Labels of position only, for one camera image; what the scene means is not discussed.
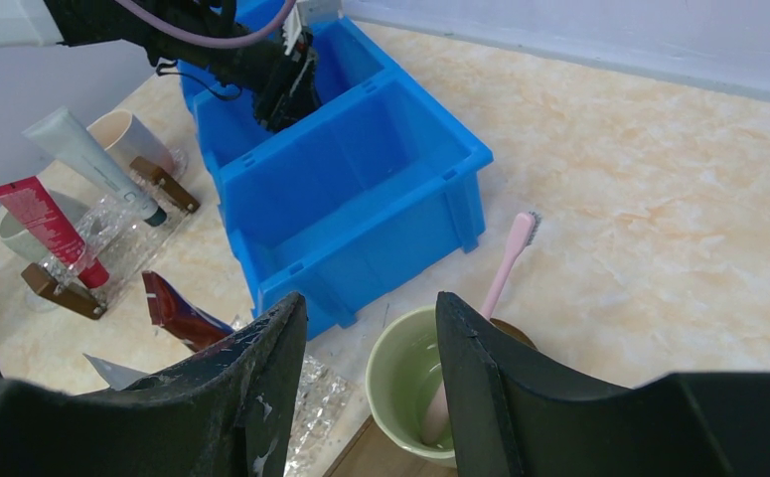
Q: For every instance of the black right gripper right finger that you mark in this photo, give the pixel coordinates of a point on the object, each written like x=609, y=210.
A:
x=517, y=412

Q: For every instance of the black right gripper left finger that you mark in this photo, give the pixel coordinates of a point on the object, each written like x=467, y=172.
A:
x=225, y=411

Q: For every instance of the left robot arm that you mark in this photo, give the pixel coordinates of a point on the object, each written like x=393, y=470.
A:
x=200, y=33

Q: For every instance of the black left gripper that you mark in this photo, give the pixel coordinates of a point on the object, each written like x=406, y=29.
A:
x=279, y=75

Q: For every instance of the white tube black cap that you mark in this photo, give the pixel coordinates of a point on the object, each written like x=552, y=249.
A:
x=64, y=137

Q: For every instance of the blue divided storage bin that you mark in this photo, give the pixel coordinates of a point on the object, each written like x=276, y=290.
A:
x=354, y=200

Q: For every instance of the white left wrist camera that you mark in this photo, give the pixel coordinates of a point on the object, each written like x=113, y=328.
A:
x=306, y=13

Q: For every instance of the pink toothbrush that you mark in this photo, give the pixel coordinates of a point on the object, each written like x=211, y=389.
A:
x=521, y=234

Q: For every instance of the white ceramic mug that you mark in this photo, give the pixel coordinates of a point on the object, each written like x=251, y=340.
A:
x=124, y=137

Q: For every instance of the brown oval wooden tray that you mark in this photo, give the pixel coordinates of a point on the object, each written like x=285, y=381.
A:
x=370, y=453

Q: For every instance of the clear holder with wooden ends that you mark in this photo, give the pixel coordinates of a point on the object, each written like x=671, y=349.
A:
x=122, y=243

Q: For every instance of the clear textured acrylic tray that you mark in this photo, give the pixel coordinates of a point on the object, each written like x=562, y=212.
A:
x=323, y=394

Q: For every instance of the green ceramic mug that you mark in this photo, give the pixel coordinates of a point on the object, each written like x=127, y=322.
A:
x=402, y=376

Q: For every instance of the white tube orange cap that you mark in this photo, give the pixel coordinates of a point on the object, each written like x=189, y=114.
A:
x=117, y=377

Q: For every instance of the cream speckled ceramic mug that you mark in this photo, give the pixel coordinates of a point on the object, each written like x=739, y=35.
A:
x=24, y=239

